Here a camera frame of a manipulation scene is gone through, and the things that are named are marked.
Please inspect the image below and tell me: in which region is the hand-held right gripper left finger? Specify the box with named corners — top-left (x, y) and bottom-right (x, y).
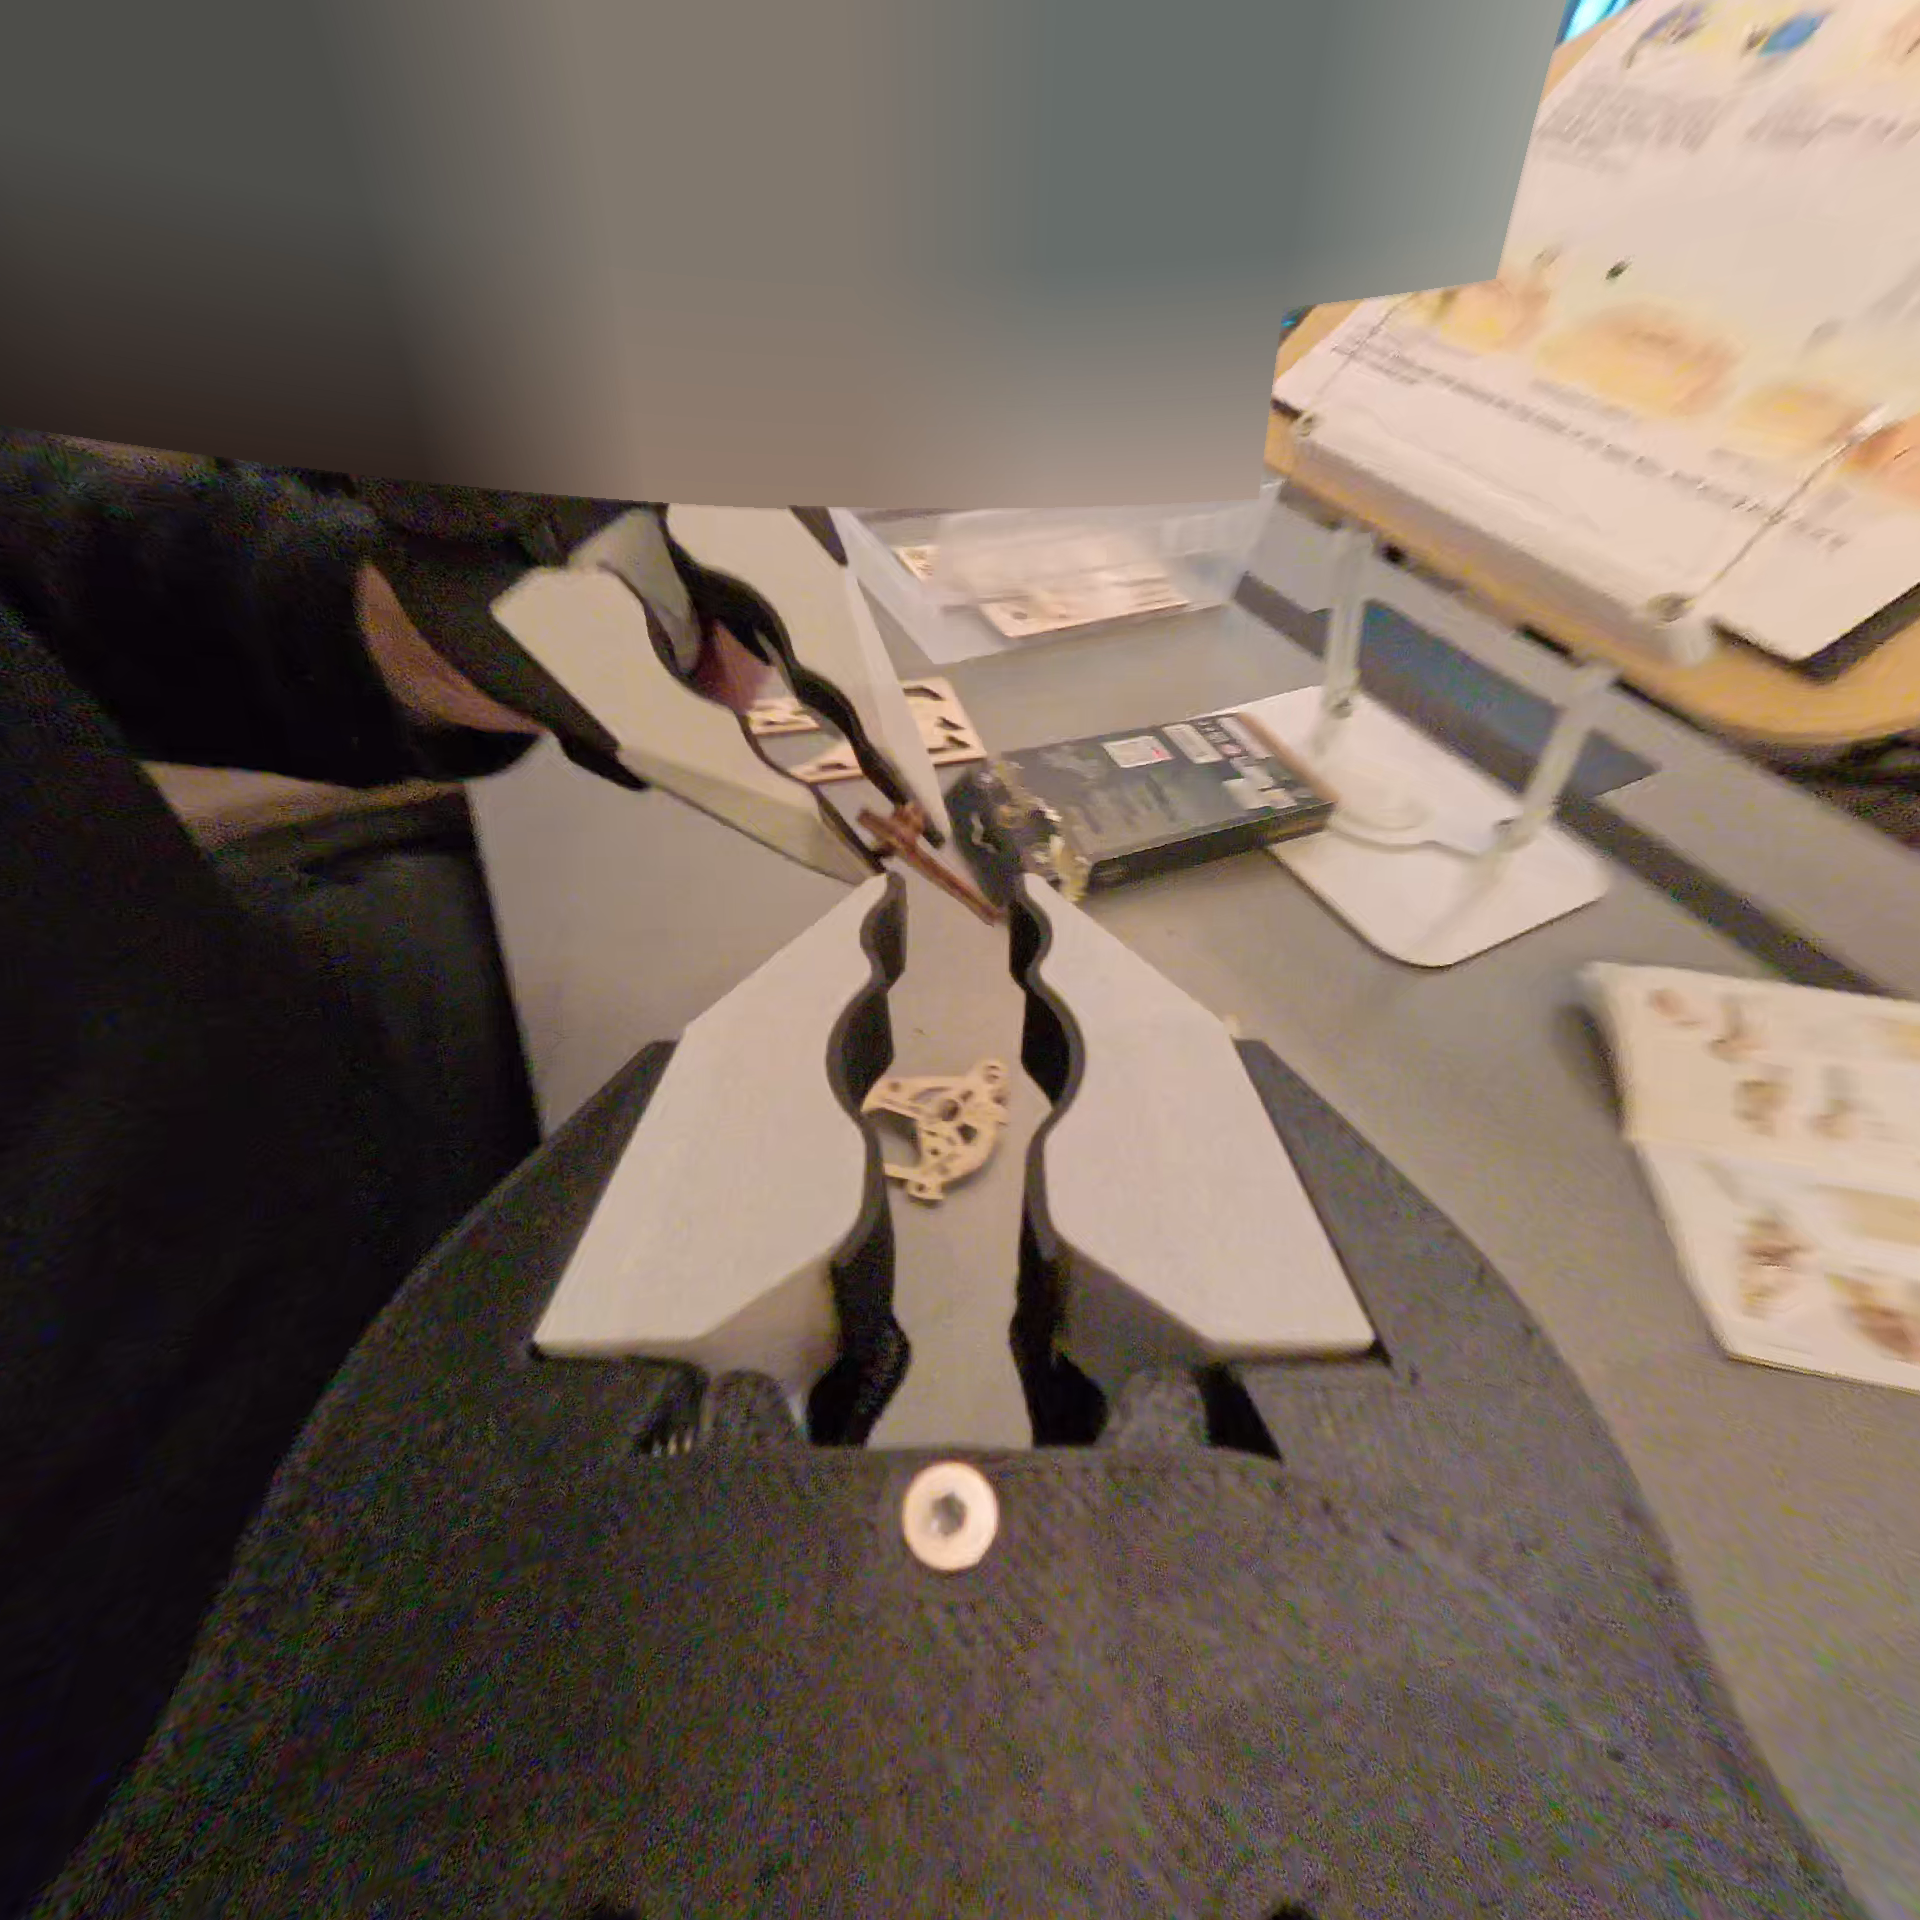
top-left (532, 872), bottom-right (909, 1440)

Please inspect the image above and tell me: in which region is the black product box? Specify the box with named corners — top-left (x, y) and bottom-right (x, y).
top-left (944, 712), bottom-right (1338, 898)

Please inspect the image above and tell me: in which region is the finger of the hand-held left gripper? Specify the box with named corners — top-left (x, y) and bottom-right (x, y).
top-left (658, 502), bottom-right (956, 846)
top-left (492, 563), bottom-right (886, 886)

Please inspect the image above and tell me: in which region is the person's black clothing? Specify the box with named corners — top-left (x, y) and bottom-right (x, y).
top-left (0, 600), bottom-right (546, 1920)

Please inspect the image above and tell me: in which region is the small wooden cross part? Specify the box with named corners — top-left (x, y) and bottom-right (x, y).
top-left (857, 802), bottom-right (1004, 926)

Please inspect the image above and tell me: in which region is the wooden lattice assembly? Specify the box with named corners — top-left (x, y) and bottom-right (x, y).
top-left (860, 1060), bottom-right (1011, 1207)

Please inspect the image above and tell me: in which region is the black folder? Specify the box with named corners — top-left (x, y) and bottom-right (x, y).
top-left (1807, 584), bottom-right (1920, 681)

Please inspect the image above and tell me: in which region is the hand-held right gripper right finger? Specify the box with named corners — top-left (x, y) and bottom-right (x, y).
top-left (1006, 874), bottom-right (1380, 1448)

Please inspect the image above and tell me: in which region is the wooden offcut sheet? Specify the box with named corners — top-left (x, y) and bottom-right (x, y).
top-left (741, 675), bottom-right (981, 790)

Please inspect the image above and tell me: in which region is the printed instruction sheet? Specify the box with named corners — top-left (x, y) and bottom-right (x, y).
top-left (1276, 0), bottom-right (1920, 661)

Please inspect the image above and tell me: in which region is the person's left forearm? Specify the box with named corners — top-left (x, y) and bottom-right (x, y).
top-left (0, 432), bottom-right (663, 786)

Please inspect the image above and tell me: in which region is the clear plastic bin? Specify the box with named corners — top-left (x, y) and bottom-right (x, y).
top-left (827, 495), bottom-right (1280, 670)

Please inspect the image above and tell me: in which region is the instruction booklet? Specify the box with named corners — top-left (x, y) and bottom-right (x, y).
top-left (1574, 958), bottom-right (1920, 1397)

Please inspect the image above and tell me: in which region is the wooden parts sheet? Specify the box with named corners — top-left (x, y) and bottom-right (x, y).
top-left (895, 538), bottom-right (1188, 640)

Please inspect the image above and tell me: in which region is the person's left hand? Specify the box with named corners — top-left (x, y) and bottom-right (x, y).
top-left (358, 574), bottom-right (537, 742)

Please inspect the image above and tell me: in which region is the white book stand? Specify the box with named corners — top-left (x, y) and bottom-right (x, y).
top-left (1264, 0), bottom-right (1920, 971)

